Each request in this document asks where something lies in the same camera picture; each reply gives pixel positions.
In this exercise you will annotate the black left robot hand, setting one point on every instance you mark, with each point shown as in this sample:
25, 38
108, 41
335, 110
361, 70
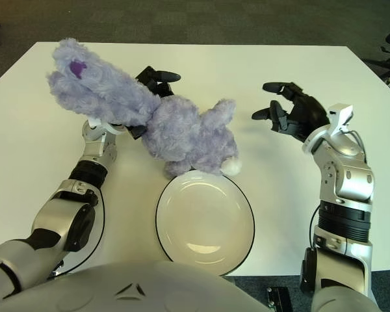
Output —
159, 79

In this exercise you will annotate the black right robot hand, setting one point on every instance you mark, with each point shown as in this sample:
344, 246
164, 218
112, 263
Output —
308, 113

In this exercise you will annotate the purple plush bunny doll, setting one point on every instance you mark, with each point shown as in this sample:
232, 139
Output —
182, 130

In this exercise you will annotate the white plate black rim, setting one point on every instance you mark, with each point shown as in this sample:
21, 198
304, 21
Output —
204, 221

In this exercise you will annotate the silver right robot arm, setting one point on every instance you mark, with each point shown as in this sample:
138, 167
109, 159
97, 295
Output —
347, 175

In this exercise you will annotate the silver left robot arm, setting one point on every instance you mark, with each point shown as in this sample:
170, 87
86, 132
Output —
61, 214

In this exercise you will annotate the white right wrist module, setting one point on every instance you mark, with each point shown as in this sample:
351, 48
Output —
341, 117

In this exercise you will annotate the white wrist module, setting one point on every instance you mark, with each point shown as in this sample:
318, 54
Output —
341, 117
96, 125

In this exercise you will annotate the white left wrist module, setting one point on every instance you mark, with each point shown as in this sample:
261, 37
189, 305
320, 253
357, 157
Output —
96, 125

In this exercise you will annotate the grey robot torso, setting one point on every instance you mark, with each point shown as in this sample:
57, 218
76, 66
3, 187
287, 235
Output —
133, 292

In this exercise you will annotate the black metal bracket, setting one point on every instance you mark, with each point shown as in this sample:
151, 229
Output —
278, 299

